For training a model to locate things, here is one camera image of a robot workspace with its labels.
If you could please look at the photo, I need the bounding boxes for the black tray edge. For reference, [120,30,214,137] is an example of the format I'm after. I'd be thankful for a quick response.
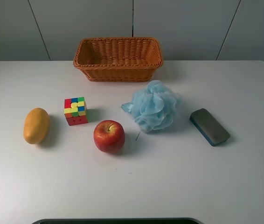
[34,218,202,224]

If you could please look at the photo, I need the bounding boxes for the multicolour puzzle cube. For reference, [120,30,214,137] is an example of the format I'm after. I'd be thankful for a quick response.
[64,97,88,126]

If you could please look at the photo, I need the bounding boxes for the blue mesh bath loofah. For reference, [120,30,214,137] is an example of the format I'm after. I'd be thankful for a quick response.
[121,80,181,133]

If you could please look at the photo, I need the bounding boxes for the red apple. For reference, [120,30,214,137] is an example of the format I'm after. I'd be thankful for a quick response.
[93,120,125,154]

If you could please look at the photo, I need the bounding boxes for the yellow mango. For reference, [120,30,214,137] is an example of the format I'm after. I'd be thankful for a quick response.
[23,108,50,144]

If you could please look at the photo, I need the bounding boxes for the orange wicker basket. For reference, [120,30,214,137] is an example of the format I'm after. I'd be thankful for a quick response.
[73,37,163,82]

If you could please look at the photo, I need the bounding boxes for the grey blue board eraser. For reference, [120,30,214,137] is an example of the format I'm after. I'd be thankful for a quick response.
[189,108,230,147]

